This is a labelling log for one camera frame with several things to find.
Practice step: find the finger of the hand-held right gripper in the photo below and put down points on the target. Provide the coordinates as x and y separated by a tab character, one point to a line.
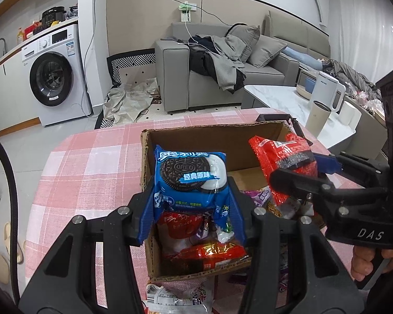
327	163
291	183

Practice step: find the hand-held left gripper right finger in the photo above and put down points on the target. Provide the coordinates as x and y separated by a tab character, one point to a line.
237	212

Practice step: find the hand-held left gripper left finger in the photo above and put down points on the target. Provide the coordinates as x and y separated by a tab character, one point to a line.
147	209

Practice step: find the blue cookie packet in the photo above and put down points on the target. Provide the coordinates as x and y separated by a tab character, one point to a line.
183	170

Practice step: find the brown cardboard box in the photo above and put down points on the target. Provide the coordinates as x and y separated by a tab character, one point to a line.
196	140

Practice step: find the person's right hand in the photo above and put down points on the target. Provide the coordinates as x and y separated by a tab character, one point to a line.
360	263

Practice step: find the red white snack bag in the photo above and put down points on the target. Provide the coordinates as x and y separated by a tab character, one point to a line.
180	229

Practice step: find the beige cup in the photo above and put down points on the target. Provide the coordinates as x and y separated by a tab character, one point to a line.
317	121

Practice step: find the red gold snack packet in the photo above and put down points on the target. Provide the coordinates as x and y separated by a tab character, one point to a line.
209	253

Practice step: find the white paper roll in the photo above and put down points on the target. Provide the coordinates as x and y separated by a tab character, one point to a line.
357	114
347	113

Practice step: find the white electric kettle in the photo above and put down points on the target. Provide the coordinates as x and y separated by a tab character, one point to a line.
325	91

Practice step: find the pink checked tablecloth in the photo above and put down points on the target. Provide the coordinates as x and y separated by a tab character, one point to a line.
85	170

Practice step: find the beige bowl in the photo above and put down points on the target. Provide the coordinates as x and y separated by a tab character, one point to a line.
302	92

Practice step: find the white coffee table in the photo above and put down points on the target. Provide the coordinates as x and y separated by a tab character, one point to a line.
281	98

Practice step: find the grey crumpled blanket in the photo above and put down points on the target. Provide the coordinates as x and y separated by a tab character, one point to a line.
350	75

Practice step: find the white printed snack packet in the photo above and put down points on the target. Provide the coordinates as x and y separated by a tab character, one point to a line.
180	297

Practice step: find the light blue cushion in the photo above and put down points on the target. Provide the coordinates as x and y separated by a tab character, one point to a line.
302	57

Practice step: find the beige crumpled cloth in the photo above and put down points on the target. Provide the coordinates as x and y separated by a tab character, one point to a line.
127	101

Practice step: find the grey pillow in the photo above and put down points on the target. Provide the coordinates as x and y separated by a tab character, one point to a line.
244	41
266	52

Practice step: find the grey jacket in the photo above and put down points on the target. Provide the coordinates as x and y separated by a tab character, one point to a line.
226	68

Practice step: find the beige slipper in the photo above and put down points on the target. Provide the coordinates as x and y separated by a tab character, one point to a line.
15	242

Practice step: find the grey sofa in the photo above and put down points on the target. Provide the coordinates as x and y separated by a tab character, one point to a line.
173	72

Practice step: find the white curtain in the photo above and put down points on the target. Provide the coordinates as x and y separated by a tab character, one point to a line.
363	23

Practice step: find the black patterned mat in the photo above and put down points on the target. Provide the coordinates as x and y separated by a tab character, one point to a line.
131	63

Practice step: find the dark jacket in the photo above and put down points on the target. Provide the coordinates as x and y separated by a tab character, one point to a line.
199	62

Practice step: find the white washing machine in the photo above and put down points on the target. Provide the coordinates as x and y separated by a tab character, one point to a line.
52	85

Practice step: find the white kitchen cabinet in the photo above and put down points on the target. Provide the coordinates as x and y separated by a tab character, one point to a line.
10	98

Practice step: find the red box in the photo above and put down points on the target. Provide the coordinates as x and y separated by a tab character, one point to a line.
32	31

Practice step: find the yellow bottle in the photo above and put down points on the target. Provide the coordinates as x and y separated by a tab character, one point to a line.
19	36

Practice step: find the black rice cooker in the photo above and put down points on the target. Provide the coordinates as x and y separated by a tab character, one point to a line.
52	16

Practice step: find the wall power socket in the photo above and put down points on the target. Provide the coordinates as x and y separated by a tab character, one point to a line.
186	11

